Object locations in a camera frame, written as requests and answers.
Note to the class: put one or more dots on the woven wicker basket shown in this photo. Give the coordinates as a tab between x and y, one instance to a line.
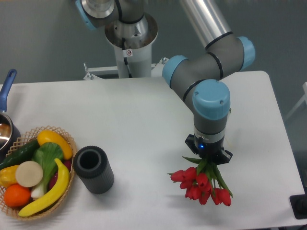
22	140

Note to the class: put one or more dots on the beige round radish slice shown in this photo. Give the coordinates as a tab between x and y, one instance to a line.
29	174

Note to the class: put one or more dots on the yellow banana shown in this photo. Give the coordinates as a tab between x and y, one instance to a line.
52	195

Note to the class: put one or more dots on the orange fruit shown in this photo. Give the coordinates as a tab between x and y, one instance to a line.
17	196

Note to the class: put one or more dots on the black device at table edge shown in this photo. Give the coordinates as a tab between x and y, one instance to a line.
299	206

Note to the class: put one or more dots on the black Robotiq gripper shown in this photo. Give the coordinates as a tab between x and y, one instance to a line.
213	152

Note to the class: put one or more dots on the green bok choy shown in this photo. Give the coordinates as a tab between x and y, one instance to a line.
45	156

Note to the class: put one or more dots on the dark red vegetable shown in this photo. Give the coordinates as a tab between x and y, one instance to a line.
53	180

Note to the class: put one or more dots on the red tulip bouquet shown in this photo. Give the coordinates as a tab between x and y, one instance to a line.
202	182

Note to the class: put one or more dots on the yellow bell pepper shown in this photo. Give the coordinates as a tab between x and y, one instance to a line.
7	176

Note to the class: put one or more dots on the green cucumber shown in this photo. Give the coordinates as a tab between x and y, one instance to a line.
22	154

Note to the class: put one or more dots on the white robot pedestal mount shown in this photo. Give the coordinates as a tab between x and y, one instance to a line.
132	44

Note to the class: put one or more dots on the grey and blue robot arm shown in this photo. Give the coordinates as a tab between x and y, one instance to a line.
197	83

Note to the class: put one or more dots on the white furniture frame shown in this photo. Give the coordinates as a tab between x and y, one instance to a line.
298	105

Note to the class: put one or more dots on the dark grey ribbed vase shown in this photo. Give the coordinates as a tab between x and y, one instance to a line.
92	166

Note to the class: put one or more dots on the blue handled saucepan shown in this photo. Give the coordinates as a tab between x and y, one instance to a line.
8	131

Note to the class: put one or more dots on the yellow lemon squash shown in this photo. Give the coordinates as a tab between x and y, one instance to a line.
53	137

